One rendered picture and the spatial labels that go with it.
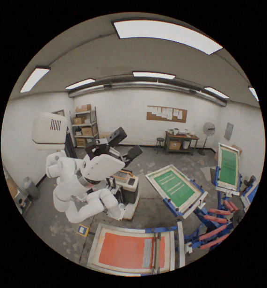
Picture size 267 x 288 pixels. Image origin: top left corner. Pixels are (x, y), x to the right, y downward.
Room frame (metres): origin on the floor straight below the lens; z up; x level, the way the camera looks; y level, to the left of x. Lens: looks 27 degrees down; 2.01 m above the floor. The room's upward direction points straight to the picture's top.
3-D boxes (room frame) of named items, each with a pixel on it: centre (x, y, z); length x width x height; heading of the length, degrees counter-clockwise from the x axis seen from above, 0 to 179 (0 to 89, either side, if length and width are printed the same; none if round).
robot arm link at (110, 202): (0.27, 0.17, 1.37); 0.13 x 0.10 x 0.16; 41
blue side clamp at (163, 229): (0.07, -0.26, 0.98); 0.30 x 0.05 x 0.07; 84
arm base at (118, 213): (0.28, 0.16, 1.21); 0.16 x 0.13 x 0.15; 163
